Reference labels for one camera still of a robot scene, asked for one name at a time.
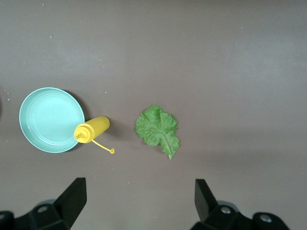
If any mint green plate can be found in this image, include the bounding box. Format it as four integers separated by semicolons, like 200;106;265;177
19;87;86;154

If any yellow mustard squeeze bottle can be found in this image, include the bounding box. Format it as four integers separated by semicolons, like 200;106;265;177
73;116;115;155

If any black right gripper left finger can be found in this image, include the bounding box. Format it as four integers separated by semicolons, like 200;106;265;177
0;177;87;230

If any green lettuce leaf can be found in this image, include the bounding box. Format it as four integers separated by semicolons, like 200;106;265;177
135;104;180;161

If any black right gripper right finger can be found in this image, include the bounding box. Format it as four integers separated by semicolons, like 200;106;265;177
191;178;291;230

